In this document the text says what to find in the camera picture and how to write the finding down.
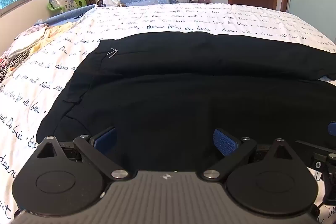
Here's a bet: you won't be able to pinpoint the white script-printed bed cover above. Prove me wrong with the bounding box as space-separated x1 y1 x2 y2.
0 2 336 224

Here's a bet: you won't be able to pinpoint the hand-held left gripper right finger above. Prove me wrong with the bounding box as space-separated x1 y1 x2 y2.
202 128 298 183

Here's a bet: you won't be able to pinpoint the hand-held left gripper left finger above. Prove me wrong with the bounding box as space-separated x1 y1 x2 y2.
34 126 130 183

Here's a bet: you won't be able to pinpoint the black pants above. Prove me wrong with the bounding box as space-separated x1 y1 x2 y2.
36 31 336 174

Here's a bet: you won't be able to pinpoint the green plastic basket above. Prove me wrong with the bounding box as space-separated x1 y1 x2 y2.
47 0 87 13

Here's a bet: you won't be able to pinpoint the pale floral cloth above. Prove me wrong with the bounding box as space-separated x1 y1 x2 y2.
7 23 51 57

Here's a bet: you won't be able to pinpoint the yellow cloth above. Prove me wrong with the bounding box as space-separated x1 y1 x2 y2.
31 22 77 52

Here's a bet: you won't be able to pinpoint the crumpled printed plastic bag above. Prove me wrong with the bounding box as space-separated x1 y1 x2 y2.
95 0 127 8

